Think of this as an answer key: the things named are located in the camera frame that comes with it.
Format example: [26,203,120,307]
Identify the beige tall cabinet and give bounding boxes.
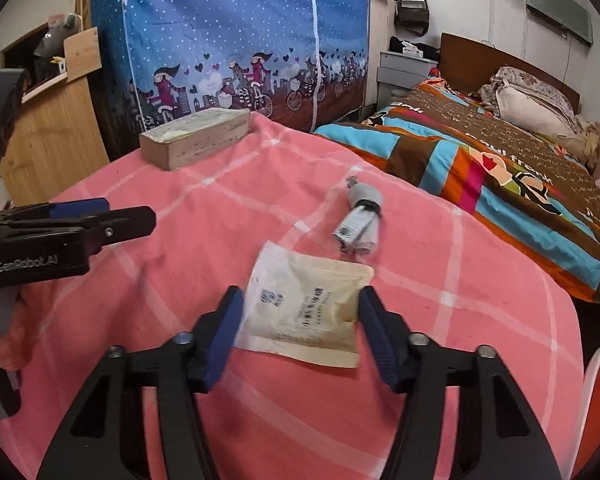
[362,0,398,121]

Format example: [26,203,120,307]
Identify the beige plush toy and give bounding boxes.
[570,115,600,171]

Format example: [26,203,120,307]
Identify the brown shoulder bag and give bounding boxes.
[395,0,431,37]

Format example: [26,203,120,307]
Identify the bed with colourful blanket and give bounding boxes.
[312,77,600,306]

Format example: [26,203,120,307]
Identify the grey nightstand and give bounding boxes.
[377,51,438,111]

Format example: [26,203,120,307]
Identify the beige paper packet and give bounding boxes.
[234,240,376,370]

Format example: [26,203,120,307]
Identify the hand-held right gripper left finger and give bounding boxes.
[35,286,246,480]

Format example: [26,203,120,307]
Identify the brown wooden headboard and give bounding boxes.
[439,32,581,111]

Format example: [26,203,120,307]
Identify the grey stuffed toy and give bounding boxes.
[32,12,83,81]

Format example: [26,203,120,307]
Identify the dark clothes pile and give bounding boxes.
[389,36,441,61]

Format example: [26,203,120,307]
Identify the white pillow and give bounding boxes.
[495,85,581,140]

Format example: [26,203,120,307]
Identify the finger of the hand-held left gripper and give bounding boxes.
[0,199,112,226]
[0,206,157,257]

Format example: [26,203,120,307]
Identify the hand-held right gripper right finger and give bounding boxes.
[357,286,563,480]

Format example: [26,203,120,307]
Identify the pink checked blanket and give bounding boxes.
[0,110,588,480]

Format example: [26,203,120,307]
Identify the thick old book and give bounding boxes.
[139,107,252,172]

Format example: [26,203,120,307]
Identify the floral folded quilt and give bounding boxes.
[480,66,588,126]

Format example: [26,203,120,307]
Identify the blue printed fabric wardrobe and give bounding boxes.
[87,0,371,161]

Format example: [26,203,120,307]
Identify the grey wall unit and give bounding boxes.
[524,0,595,46]

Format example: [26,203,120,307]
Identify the person's left hand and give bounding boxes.
[0,294,38,386]

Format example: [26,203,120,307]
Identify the light wooden cabinet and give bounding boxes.
[0,27,112,206]

